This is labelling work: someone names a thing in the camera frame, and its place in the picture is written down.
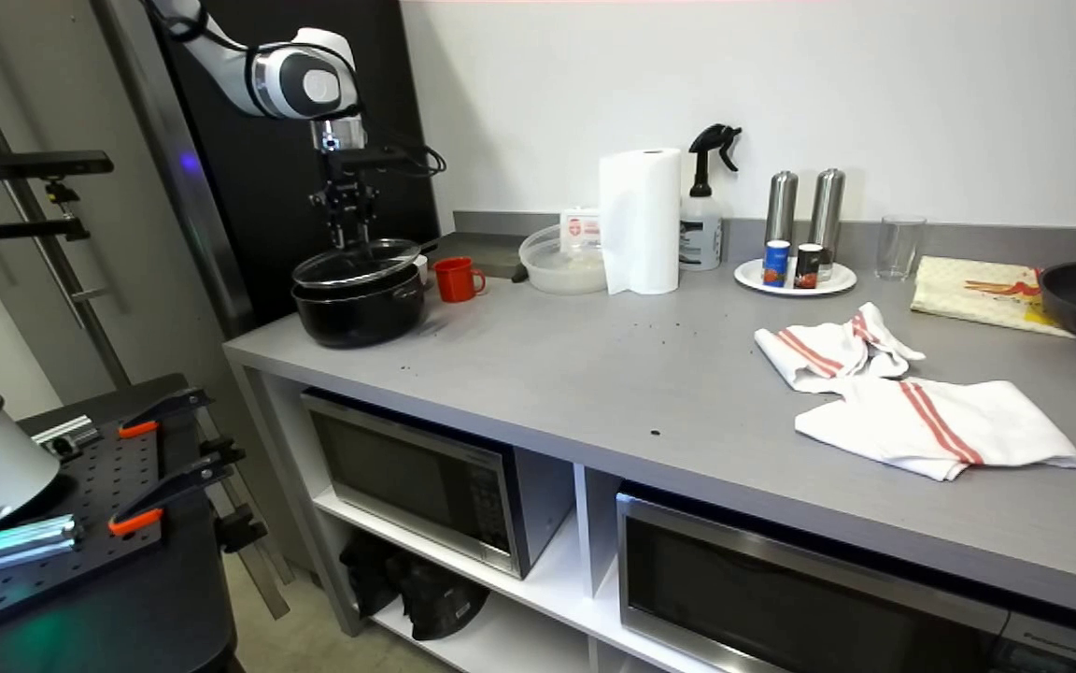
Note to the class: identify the small dark red can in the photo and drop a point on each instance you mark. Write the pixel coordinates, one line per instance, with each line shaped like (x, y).
(807, 267)

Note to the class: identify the black perforated work table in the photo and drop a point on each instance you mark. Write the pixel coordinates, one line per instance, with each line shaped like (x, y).
(102, 548)

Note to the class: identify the white box red print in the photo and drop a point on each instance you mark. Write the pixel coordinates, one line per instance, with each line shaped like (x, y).
(579, 229)

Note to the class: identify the red mug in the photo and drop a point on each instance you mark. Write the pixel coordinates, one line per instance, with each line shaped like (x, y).
(453, 280)

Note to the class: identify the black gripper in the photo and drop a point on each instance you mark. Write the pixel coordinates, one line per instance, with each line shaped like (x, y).
(355, 165)

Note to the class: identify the black clamp orange tip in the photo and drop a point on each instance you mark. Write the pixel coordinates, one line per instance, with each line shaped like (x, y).
(164, 411)
(168, 488)

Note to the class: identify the steel shaker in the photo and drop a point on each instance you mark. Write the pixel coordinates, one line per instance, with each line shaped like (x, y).
(828, 206)
(781, 206)

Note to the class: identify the grey counter white shelf cabinet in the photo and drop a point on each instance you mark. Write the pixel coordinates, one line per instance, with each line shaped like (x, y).
(689, 386)

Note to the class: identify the crumpled red striped towel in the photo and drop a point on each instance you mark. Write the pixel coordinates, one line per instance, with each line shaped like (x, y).
(829, 347)

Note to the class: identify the black cooking pot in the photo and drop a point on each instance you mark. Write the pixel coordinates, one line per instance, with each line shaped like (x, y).
(355, 317)

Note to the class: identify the spray bottle black trigger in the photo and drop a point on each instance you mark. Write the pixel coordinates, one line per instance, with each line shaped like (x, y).
(699, 221)

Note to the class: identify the white paper towel roll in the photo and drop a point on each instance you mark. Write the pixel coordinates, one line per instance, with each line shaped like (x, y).
(640, 221)

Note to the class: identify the flat red striped towel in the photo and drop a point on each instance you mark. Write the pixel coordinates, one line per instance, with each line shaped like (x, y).
(935, 428)

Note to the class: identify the small steel microwave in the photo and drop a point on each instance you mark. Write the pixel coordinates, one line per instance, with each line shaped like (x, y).
(420, 475)

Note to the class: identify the small silver metal block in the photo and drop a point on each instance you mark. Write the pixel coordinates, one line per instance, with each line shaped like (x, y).
(65, 437)

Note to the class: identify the glass pot lid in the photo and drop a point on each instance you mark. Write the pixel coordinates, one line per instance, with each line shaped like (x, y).
(355, 267)

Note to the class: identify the black bag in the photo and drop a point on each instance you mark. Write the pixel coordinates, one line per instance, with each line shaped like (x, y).
(420, 594)

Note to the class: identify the white round plate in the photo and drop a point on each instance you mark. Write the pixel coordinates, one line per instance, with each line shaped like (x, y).
(829, 283)

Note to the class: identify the clear plastic container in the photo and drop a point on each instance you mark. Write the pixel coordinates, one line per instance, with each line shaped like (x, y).
(557, 267)

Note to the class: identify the teal light bar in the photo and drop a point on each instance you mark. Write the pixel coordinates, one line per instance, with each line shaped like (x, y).
(7, 543)

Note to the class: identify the small blue can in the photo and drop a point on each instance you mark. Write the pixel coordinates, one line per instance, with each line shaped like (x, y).
(773, 262)

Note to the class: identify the grey metal rail frame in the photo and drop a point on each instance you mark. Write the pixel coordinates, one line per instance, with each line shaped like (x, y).
(36, 212)

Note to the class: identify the black backdrop panel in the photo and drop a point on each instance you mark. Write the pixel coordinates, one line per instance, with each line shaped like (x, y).
(253, 227)

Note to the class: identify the large steel microwave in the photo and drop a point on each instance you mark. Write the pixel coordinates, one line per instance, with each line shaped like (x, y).
(812, 604)

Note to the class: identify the clear drinking glass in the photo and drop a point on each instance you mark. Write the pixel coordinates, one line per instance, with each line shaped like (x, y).
(899, 250)

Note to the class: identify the black camera bar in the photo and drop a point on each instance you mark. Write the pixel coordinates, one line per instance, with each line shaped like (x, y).
(41, 165)

